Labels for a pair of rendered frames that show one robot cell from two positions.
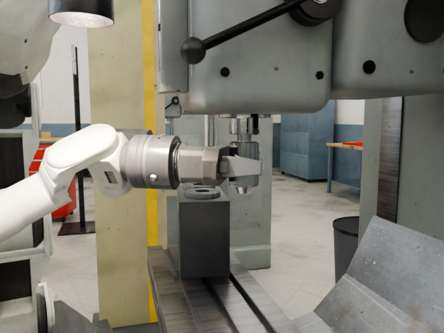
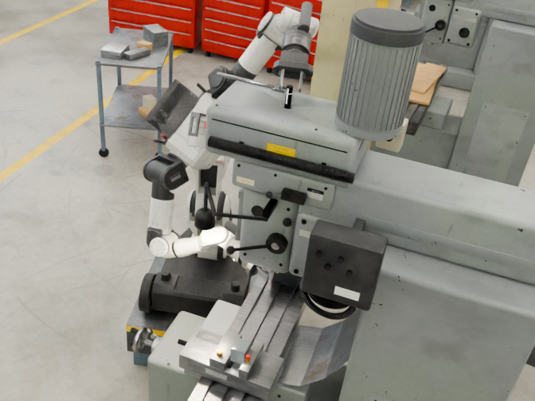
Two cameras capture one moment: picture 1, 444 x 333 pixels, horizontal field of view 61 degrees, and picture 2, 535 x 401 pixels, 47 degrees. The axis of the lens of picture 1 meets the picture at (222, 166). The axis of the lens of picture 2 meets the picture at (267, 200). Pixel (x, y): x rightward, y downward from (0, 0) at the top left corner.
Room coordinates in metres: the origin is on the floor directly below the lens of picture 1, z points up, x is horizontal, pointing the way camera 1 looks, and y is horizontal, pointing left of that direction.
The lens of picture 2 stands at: (-0.90, -0.91, 2.71)
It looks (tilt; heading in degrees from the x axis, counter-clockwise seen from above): 34 degrees down; 31
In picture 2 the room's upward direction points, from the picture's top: 6 degrees clockwise
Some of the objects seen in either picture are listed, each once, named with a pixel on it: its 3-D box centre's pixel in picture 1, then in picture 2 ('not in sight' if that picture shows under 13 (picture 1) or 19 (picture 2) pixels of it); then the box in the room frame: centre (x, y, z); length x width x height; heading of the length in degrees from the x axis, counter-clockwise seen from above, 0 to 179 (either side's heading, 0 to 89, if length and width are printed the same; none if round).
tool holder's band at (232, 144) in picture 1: (244, 144); not in sight; (0.59, -0.03, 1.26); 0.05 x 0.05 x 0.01
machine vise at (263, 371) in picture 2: not in sight; (232, 359); (0.36, -0.07, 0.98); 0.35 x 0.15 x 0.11; 103
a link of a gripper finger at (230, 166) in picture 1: (240, 167); (261, 273); (0.56, -0.03, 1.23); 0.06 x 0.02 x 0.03; 80
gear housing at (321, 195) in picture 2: not in sight; (292, 168); (0.60, -0.08, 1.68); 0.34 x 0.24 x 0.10; 105
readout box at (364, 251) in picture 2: not in sight; (342, 266); (0.35, -0.41, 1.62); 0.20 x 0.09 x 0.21; 105
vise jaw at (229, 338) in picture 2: not in sight; (225, 349); (0.35, -0.04, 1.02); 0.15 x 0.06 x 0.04; 13
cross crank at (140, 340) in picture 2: not in sight; (147, 342); (0.46, 0.45, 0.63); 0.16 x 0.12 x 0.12; 105
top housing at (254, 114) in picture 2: not in sight; (289, 130); (0.59, -0.05, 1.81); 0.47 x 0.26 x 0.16; 105
